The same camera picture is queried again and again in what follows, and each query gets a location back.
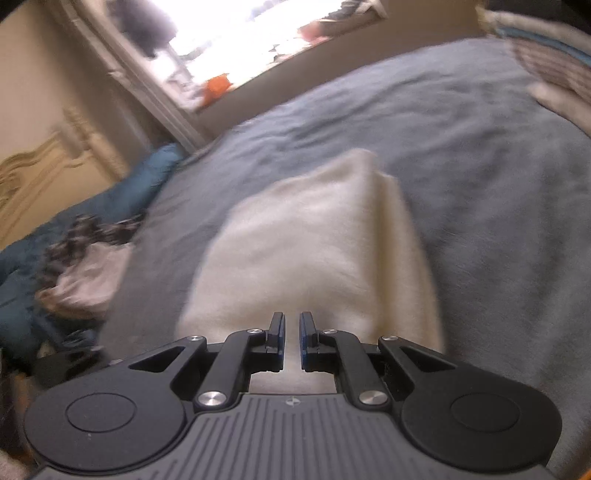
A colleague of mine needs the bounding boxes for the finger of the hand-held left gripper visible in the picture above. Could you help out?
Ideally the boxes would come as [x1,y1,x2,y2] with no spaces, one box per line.
[60,330,105,354]

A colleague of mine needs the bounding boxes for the teal pillow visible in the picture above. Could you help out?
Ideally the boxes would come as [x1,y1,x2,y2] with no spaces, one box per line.
[0,143,185,361]

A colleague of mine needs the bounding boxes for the grey bed blanket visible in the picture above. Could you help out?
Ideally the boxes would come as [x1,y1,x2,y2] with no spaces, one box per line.
[97,37,591,472]

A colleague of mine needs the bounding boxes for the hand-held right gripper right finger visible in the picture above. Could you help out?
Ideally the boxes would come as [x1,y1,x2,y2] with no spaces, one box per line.
[299,311,458,409]

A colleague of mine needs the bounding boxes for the cream fleece sweater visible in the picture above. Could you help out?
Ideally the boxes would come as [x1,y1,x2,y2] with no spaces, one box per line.
[178,148,446,395]

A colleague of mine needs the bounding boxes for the orange bag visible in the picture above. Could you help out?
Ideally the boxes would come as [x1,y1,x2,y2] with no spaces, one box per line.
[203,74,232,104]

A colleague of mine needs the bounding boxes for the stack of folded towels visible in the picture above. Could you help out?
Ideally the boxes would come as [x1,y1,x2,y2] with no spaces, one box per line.
[478,7,591,134]

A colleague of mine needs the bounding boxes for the white shirt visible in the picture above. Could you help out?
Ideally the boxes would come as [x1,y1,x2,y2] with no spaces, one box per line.
[37,242,134,319]

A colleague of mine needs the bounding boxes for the plaid shirt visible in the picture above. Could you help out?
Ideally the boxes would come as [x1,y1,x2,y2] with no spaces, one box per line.
[44,212,146,273]

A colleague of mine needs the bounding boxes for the cream carved headboard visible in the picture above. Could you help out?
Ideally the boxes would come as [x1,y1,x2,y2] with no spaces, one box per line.
[0,108,130,252]

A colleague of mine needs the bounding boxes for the pink pot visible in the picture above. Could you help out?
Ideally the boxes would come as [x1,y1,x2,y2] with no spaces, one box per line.
[298,18,335,42]

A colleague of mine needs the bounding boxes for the dark hanging bag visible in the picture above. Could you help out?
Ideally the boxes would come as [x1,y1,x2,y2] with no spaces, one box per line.
[108,0,178,58]

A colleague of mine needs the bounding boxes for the beige curtain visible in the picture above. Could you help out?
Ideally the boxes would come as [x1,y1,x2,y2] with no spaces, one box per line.
[60,0,208,153]

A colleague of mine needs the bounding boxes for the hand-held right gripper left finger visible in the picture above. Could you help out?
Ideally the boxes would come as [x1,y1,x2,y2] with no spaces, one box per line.
[129,311,286,411]

